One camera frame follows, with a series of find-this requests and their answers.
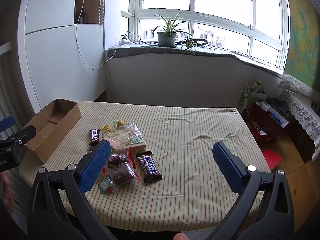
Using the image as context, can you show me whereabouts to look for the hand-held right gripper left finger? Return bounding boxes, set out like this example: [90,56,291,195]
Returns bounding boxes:
[27,139,118,240]

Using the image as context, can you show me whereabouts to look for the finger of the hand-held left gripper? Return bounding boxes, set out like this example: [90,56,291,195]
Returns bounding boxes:
[0,124,37,157]
[0,116,15,133]

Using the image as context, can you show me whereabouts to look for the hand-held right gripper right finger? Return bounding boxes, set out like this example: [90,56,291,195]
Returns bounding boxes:
[212,141,295,240]

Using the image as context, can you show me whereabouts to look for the green candy packet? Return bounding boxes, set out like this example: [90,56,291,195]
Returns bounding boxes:
[97,175,115,194]

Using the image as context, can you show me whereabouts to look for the clear bag of dark snacks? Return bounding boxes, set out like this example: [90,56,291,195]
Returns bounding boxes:
[106,148,140,187]

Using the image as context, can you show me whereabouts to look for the brown chocolate bar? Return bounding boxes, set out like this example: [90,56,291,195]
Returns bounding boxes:
[89,129,102,144]

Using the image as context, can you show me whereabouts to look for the brown cardboard box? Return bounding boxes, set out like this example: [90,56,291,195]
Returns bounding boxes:
[24,99,82,163]

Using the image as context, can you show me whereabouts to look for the clear bag of sliced bread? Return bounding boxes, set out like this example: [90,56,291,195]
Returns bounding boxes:
[101,123,148,155]

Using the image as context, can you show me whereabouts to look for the dark chocolate bar white print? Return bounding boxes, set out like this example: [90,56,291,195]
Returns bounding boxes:
[136,151,163,183]

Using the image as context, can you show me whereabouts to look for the white slatted radiator cover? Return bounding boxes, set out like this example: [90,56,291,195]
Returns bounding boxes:
[0,80,28,135]

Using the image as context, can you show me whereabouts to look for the striped tablecloth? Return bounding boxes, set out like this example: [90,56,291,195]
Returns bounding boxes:
[19,101,272,233]

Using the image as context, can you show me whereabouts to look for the red book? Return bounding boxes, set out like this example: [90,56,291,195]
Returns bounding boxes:
[261,149,283,172]

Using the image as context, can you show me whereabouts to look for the red box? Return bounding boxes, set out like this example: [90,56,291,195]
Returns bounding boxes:
[241,101,290,144]

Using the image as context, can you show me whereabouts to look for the green paper bag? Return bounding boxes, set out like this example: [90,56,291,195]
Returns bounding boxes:
[237,81,268,110]

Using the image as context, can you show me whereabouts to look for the white cabinet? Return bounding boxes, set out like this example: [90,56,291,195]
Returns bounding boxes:
[16,0,105,115]

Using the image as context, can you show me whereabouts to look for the white lace-covered side table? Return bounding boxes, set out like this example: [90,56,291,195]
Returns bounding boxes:
[285,90,320,162]

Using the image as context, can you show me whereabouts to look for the grey windowsill cover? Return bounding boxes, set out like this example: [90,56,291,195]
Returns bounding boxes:
[107,44,284,79]

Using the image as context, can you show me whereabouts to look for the potted plant in grey pot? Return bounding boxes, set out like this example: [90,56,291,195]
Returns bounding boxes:
[150,8,194,48]

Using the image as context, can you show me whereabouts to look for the wooden shelf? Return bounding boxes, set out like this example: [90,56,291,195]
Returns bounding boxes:
[74,0,103,25]

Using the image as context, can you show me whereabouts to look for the white cable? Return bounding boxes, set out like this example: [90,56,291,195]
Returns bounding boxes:
[75,0,118,70]

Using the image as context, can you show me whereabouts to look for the black ring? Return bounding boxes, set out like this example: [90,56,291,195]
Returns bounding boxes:
[185,38,208,47]

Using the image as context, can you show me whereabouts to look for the yellow and blue wall map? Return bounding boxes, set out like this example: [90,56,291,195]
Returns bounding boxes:
[284,0,320,92]

